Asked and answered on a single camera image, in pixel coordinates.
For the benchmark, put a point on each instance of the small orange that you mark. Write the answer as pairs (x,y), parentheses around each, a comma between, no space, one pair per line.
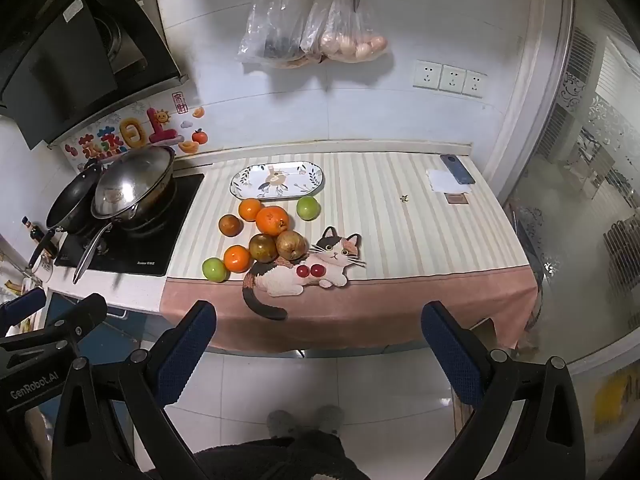
(250,209)
(237,258)

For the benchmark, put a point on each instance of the small brown card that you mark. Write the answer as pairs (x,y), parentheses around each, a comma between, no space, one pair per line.
(457,199)

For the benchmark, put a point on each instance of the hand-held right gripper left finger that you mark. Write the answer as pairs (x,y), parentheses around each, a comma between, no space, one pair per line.
(185,350)

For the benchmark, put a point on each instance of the green apple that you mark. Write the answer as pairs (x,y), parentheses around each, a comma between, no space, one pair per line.
(215,269)
(308,207)

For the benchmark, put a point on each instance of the black frying pan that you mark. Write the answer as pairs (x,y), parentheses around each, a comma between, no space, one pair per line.
(70,205)

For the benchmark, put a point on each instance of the dark smartphone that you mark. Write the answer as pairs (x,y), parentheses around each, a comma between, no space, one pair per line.
(457,170)

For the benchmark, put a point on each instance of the colourful wall stickers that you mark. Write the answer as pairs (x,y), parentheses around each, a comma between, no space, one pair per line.
(145,130)

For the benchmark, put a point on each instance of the clear plastic bag of eggs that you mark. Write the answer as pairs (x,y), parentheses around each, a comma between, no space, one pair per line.
(350,35)

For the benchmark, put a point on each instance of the steel wok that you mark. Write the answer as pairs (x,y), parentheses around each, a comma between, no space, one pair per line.
(160,202)

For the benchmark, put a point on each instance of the white paper sheet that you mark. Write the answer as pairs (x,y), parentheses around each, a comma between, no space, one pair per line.
(439,180)

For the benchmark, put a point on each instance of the striped pink tablecloth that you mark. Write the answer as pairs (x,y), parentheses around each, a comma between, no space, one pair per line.
(400,240)

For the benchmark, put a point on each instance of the large orange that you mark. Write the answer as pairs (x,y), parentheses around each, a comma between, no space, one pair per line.
(272,220)

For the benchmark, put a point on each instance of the yellow paper sheet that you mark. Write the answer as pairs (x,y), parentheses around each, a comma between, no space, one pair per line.
(615,400)

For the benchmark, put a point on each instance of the person's dark fleece pants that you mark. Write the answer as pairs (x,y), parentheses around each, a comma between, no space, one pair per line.
(280,462)

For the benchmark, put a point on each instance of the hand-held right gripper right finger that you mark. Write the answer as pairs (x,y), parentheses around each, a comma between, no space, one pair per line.
(450,355)

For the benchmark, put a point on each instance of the white wall socket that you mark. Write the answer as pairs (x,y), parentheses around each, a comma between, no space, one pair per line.
(427,74)
(452,79)
(475,84)

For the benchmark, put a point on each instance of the person's left forearm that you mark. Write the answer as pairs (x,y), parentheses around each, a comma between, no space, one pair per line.
(37,432)

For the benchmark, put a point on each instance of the patterned white oval plate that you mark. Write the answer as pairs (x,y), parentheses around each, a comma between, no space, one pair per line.
(295,180)

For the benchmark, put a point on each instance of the dark sauce bottle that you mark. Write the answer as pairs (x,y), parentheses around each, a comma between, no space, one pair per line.
(35,232)

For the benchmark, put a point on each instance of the blue cabinet door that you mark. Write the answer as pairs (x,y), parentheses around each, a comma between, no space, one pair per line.
(117,332)

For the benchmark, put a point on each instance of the black range hood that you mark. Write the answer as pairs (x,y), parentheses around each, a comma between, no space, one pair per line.
(60,60)

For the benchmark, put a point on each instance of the grey slipper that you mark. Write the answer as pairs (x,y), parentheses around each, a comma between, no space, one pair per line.
(280,422)
(330,417)

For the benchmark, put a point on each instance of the cat-shaped mat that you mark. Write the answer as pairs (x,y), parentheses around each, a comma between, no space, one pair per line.
(285,280)

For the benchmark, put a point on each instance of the white mug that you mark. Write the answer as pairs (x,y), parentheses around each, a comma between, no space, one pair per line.
(45,267)

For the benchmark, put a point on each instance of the glass sliding door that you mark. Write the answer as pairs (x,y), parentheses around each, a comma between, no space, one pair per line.
(575,185)

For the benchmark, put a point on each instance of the black induction cooktop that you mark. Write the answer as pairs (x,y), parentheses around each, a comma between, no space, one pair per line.
(165,240)

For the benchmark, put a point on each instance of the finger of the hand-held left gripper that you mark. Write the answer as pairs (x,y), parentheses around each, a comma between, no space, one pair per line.
(82,312)
(25,305)

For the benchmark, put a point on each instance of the steel wok lid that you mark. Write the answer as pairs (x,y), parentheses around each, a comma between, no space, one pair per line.
(132,180)

